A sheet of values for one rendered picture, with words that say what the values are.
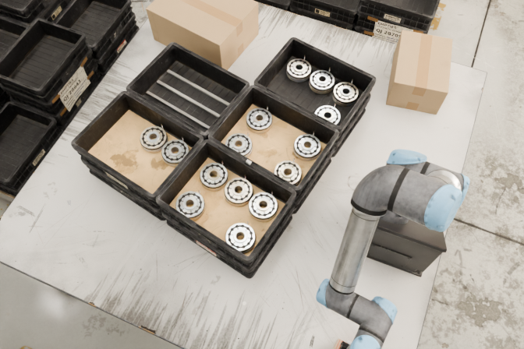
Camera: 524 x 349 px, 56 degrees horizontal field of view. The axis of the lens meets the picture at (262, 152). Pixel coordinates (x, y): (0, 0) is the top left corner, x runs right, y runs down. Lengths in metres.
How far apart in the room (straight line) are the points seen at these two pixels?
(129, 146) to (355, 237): 1.01
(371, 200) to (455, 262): 1.55
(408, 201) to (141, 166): 1.06
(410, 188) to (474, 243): 1.64
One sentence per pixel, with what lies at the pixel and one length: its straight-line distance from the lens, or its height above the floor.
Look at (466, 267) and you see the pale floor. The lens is 2.79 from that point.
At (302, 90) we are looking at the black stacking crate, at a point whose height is 0.83.
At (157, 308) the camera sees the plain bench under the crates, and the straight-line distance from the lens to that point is 1.85.
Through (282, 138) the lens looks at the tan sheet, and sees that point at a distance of 1.93.
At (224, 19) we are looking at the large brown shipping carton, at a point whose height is 0.90.
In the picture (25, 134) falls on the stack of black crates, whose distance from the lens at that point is 2.88.
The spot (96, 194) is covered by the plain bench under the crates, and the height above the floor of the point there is 0.70.
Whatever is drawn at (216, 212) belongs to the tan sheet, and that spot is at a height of 0.83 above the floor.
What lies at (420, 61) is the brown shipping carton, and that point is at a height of 0.86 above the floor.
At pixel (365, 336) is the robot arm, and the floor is 1.11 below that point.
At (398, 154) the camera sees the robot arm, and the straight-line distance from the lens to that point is 1.66.
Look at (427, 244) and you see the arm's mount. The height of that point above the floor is 0.98.
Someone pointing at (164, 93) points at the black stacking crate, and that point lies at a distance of 2.09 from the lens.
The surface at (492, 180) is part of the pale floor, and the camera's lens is 3.05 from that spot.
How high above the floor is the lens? 2.48
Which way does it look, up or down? 60 degrees down
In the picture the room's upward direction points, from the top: straight up
